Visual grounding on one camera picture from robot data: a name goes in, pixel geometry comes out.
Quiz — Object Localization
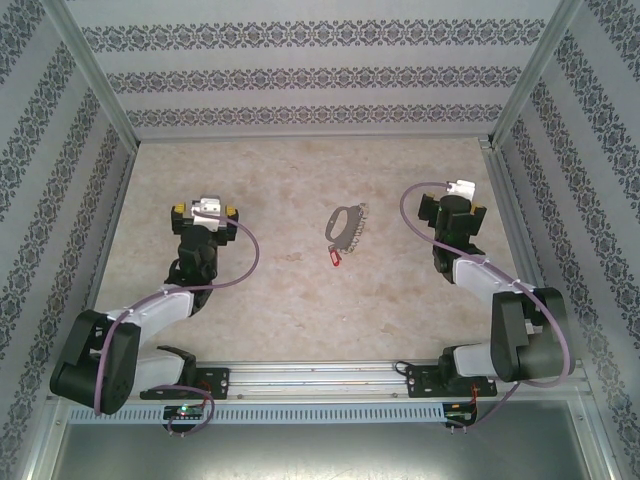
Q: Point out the grey carabiner keyring with rings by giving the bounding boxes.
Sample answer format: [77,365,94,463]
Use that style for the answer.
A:
[323,201,372,254]

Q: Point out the grey sheet metal panel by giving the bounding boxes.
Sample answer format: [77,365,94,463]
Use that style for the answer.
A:
[49,422,606,480]

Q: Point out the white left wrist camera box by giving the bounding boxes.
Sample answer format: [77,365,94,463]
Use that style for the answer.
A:
[191,195,227,227]

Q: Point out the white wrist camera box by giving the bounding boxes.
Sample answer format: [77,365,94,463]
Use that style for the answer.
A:
[446,179,477,202]
[191,195,227,227]

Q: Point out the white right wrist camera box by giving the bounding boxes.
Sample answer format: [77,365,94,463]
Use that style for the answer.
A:
[446,179,477,202]

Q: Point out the aluminium table side rail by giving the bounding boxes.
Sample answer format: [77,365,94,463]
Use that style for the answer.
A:
[480,138,570,360]

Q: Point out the aluminium table end rail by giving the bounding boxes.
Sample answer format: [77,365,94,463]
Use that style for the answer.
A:
[134,133,496,146]

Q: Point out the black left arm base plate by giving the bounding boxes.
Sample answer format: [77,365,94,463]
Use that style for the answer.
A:
[139,367,232,401]

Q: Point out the aluminium frame post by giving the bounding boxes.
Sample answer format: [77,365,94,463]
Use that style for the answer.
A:
[42,0,141,147]
[492,0,585,147]

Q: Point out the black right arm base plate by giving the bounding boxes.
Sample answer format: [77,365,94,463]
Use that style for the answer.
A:
[405,363,500,400]

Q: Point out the aluminium mounting rail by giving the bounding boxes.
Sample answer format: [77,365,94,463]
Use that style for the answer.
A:
[48,360,587,401]

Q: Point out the slotted grey cable duct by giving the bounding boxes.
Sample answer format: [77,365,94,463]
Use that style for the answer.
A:
[67,403,447,424]

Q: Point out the aluminium lower frame bar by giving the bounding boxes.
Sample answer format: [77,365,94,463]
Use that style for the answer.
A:
[13,394,69,480]
[568,398,632,480]

